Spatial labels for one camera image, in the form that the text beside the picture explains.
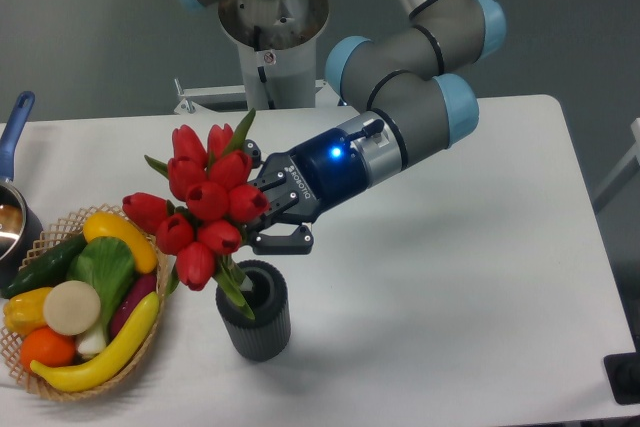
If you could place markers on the white frame at right edge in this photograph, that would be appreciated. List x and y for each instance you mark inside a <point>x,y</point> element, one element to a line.
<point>620,175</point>

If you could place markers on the yellow bell pepper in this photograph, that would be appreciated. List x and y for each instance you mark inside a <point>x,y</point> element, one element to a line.
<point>24,313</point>

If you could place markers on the blue handled saucepan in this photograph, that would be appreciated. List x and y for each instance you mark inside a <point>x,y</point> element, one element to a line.
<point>20,227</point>

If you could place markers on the yellow squash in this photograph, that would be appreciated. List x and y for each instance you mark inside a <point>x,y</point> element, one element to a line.
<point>106,224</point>

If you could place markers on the dark grey ribbed vase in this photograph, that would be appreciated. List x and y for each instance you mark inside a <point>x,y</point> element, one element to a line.
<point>267,334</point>

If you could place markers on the red tulip bouquet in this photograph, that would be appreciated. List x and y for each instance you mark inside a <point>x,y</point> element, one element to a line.
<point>213,204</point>

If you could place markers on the green cucumber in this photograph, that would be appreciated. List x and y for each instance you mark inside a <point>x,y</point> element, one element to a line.
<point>46,270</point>

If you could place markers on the beige round disc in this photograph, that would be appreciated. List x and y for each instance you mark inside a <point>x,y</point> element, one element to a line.
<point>71,308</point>

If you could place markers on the purple eggplant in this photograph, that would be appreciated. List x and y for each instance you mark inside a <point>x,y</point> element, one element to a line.
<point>144,285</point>

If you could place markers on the black device at table edge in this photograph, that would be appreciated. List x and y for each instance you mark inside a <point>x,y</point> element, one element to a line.
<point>623,375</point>

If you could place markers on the yellow banana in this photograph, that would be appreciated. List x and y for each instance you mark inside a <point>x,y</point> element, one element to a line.
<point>112,359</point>

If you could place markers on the orange fruit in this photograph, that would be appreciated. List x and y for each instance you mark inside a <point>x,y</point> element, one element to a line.
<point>48,347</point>

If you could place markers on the green bok choy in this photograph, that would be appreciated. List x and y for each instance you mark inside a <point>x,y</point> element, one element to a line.
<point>106,264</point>

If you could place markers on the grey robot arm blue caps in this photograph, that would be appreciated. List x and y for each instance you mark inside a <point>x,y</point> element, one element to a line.
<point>409,100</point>

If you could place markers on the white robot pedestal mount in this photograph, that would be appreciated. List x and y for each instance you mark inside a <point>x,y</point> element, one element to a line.
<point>276,44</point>

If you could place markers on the blue black Robotiq gripper body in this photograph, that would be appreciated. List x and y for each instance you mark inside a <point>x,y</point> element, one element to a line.
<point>329,169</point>

